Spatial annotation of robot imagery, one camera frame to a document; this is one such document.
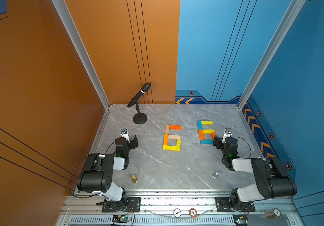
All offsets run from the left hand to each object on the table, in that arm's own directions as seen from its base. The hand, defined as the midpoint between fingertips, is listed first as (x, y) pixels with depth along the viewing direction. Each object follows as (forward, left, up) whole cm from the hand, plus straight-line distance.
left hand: (129, 134), depth 95 cm
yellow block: (+15, -57, -5) cm, 59 cm away
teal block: (+14, -51, -6) cm, 53 cm away
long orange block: (+10, -32, -5) cm, 34 cm away
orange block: (+5, -51, -6) cm, 52 cm away
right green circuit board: (-45, -64, -8) cm, 79 cm away
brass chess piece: (-28, -8, -3) cm, 29 cm away
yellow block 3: (-3, -34, -5) cm, 34 cm away
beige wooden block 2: (+2, -29, -5) cm, 29 cm away
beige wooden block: (+9, -26, -6) cm, 28 cm away
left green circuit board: (-46, -2, -7) cm, 47 cm away
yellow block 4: (-6, -27, -7) cm, 28 cm away
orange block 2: (0, -25, -6) cm, 26 cm away
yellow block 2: (+7, -57, -5) cm, 58 cm away
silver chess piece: (-25, -54, -3) cm, 60 cm away
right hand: (-1, -64, +1) cm, 64 cm away
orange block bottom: (+5, -60, -7) cm, 60 cm away
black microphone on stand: (+18, -4, -4) cm, 19 cm away
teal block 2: (-2, -53, -5) cm, 54 cm away
